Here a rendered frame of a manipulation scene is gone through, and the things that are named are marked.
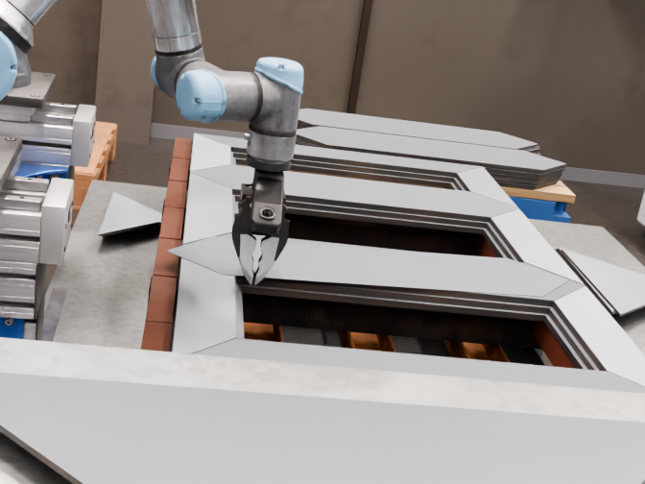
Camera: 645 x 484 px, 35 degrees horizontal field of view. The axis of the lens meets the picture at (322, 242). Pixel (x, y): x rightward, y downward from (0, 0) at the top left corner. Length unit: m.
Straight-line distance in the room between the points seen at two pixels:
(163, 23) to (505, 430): 0.93
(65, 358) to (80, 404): 0.12
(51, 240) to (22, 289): 0.09
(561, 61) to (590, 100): 0.30
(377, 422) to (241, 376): 0.15
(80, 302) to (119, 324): 0.11
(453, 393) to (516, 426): 0.10
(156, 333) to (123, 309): 0.42
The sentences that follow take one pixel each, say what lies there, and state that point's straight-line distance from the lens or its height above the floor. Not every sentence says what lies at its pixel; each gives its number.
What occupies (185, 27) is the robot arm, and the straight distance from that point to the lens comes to 1.59.
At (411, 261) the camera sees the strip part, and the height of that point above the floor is 0.85.
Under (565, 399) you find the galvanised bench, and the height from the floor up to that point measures 1.05.
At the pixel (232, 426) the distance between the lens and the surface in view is 0.80.
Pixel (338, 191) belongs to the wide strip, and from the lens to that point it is 2.20.
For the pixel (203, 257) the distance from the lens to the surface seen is 1.73.
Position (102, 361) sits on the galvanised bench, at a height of 1.05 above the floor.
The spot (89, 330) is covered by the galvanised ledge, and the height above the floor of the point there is 0.68.
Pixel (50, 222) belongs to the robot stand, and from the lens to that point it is 1.49.
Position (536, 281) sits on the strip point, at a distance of 1.88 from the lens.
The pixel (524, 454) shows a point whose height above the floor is 1.07.
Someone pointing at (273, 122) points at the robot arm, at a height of 1.12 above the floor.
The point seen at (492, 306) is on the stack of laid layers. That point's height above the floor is 0.83.
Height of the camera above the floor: 1.48
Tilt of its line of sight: 20 degrees down
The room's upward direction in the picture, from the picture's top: 9 degrees clockwise
